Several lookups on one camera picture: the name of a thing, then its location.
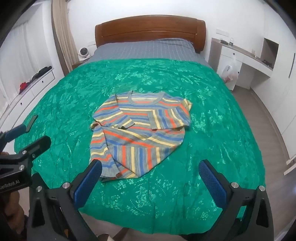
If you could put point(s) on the white drawer bench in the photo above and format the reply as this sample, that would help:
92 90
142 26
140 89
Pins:
39 87

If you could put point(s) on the grey checked bed sheet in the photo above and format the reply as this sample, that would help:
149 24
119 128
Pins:
148 49

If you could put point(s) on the white desk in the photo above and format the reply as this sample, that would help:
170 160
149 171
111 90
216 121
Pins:
231 53

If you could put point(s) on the striped knit sweater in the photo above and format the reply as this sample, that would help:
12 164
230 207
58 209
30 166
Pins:
138 122

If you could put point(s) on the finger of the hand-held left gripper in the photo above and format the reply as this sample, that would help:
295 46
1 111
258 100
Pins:
37 144
16 131

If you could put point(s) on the small white fan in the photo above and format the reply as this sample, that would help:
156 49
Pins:
82 52

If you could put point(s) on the person's left hand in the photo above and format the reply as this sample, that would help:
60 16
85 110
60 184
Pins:
16 210

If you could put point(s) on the wooden nightstand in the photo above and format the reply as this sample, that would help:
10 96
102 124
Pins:
79 63

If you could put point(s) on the dark clothes pile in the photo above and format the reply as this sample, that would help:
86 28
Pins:
41 72

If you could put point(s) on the beige curtain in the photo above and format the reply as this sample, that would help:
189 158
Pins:
64 34

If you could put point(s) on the clear bottle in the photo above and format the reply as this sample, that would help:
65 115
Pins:
231 42

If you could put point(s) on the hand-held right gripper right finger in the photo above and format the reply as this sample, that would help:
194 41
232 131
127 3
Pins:
212 183

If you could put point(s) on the green floral blanket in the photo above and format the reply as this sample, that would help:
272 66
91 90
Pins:
196 157

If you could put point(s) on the white sheer curtain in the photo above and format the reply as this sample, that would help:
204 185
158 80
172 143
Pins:
25 51

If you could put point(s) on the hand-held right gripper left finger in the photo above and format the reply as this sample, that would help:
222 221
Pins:
87 183

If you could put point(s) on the red cloth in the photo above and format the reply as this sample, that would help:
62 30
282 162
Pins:
23 86

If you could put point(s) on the white wardrobe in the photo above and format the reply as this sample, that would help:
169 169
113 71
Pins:
284 92

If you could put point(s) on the wooden headboard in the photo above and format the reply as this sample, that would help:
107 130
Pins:
150 25

